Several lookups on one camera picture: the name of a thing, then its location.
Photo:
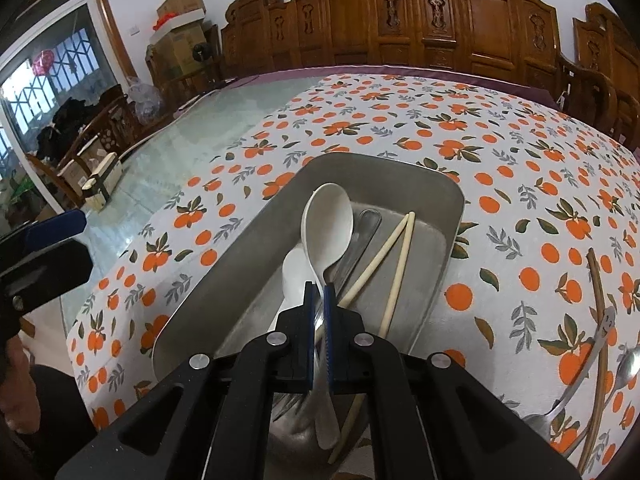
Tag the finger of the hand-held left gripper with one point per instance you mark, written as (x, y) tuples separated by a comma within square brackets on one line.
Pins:
[(55, 265), (50, 230)]

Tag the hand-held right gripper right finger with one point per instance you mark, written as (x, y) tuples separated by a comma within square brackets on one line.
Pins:
[(329, 320)]

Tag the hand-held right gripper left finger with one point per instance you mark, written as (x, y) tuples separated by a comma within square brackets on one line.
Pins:
[(310, 315)]

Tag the ivory chopstick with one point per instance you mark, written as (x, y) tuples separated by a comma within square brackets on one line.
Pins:
[(375, 260), (400, 270)]

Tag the rectangular metal tray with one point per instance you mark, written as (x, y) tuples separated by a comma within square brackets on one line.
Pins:
[(240, 280)]

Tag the large white spoon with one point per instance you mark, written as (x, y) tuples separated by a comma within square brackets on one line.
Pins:
[(325, 230)]

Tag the metal fork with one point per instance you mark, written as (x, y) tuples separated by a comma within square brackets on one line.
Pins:
[(367, 220)]

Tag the person's left hand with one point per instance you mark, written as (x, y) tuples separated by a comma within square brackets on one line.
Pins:
[(12, 385)]

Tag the plain cardboard box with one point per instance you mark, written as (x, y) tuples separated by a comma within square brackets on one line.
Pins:
[(75, 175)]

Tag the person's dark clothing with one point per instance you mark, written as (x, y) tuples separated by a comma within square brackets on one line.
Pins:
[(60, 410)]

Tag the wooden chair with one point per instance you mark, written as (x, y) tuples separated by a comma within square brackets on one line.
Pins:
[(95, 132), (187, 80)]

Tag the black cloth pile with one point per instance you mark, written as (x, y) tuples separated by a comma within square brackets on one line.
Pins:
[(75, 115)]

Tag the clear plastic bag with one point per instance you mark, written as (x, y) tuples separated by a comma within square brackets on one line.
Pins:
[(142, 100)]

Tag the red round window ornament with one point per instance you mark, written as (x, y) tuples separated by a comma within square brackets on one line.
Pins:
[(42, 62)]

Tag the wooden framed glass door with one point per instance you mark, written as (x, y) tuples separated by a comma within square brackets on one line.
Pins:
[(60, 50)]

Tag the large green print cardboard box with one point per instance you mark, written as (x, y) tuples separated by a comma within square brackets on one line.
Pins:
[(180, 52)]

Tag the small black fan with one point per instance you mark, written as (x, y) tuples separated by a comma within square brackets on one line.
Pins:
[(200, 52)]

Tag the orange print tablecloth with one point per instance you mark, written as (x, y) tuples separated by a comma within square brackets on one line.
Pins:
[(500, 160)]

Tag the flat white box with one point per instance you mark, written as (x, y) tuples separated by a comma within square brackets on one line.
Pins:
[(175, 31)]

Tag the red ornament on boxes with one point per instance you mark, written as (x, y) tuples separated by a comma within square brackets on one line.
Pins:
[(162, 22)]

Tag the small brown cardboard box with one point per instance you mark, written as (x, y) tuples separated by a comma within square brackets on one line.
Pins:
[(182, 2)]

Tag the brown wooden chopstick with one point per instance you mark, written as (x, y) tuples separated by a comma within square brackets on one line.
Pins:
[(599, 285), (592, 420)]

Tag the carved wooden sofa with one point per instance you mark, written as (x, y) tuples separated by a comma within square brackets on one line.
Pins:
[(400, 20)]

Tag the carved wooden armchair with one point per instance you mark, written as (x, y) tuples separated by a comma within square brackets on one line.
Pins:
[(605, 60)]

